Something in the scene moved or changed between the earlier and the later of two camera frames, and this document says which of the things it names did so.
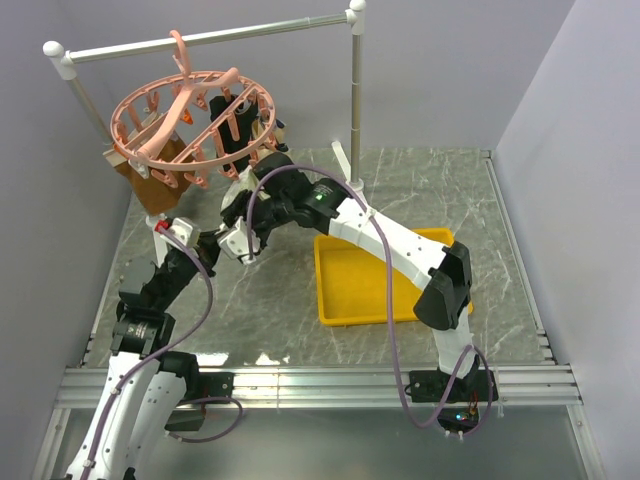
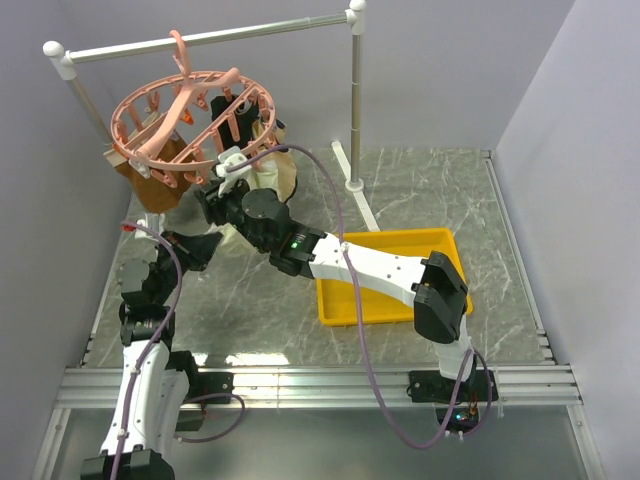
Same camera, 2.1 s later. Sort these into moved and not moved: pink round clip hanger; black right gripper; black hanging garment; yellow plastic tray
Moved: black right gripper
Not moved: pink round clip hanger; yellow plastic tray; black hanging garment
